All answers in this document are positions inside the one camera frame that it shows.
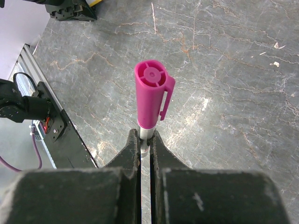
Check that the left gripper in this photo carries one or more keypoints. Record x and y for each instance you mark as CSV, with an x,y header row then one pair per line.
x,y
72,10

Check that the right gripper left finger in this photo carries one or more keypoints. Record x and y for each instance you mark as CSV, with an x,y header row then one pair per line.
x,y
107,195

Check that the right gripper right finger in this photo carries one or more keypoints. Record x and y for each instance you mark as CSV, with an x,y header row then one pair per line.
x,y
181,195

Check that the white marker with magenta cap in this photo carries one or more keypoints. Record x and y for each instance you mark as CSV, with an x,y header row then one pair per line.
x,y
154,88

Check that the yellow framed whiteboard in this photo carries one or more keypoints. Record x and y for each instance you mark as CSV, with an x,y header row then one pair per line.
x,y
92,3

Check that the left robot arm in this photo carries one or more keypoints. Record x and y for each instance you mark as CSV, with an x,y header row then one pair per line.
x,y
18,108

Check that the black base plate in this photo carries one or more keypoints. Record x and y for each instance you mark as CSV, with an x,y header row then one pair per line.
x,y
64,145

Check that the slotted cable duct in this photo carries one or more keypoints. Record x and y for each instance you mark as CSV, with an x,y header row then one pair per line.
x,y
37,128

